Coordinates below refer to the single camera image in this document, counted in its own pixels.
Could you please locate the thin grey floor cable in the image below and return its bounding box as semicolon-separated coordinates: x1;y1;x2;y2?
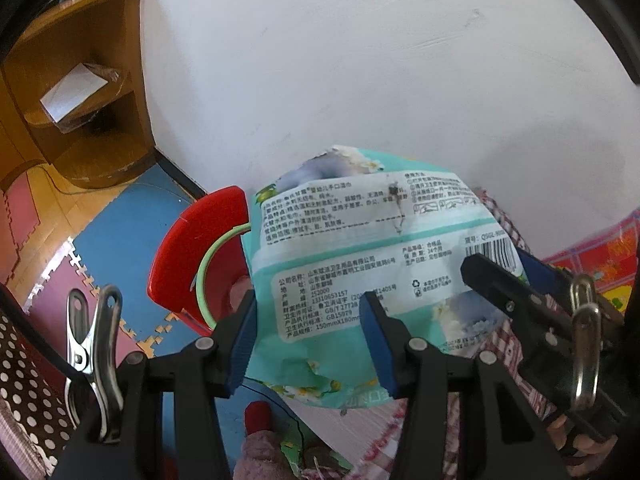
30;162;198;206

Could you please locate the brown polka dot cloth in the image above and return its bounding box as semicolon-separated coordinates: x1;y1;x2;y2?
0;305;86;476

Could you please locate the teal wet wipes packet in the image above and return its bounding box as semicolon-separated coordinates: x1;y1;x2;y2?
241;145;528;409

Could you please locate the salmon foam mat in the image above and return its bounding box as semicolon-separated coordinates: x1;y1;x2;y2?
0;170;43;281

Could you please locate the red bin lid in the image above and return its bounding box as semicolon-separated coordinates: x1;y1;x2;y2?
147;186;251;336

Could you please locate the wooden desk with drawers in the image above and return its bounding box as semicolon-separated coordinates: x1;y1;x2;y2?
0;75;51;191

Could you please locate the person's right hand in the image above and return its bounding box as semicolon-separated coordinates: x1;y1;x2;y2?
546;411;621;466

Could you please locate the metal spring clip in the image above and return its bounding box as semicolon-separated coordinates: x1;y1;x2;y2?
65;284;125;443
570;274;602;411

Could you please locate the beige foam mat edging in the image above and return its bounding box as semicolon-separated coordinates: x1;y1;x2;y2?
67;240;181;356

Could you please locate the thick black cable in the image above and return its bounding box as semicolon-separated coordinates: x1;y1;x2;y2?
0;284;91;386

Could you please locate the wooden corner shelf unit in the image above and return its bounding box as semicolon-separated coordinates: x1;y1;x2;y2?
2;0;156;191

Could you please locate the person's red sock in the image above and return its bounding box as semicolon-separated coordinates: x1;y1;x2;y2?
244;402;273;433

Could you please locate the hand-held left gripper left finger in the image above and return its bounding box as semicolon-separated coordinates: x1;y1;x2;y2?
52;287;258;480

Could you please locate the blue foam mat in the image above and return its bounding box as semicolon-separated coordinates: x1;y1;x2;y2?
67;165;311;480

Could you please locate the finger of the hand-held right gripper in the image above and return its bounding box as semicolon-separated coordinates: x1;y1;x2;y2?
460;254;576;396
520;248;627;347

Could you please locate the thin black wire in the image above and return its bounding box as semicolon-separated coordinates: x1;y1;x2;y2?
245;380;307;466

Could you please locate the pink foam mat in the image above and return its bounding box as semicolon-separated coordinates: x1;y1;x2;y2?
22;255;151;361

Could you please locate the maroon checked bedsheet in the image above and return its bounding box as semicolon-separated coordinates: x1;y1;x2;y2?
360;187;556;480

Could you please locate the pink striped cloth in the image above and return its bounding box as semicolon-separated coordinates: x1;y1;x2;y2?
0;400;56;480

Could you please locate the red floral blanket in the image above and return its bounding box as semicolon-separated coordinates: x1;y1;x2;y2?
542;212;640;311

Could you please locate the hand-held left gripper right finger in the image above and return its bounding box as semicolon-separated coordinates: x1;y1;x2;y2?
360;291;571;480

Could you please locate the white paper in plastic bag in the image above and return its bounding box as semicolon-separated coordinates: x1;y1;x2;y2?
39;61;123;133

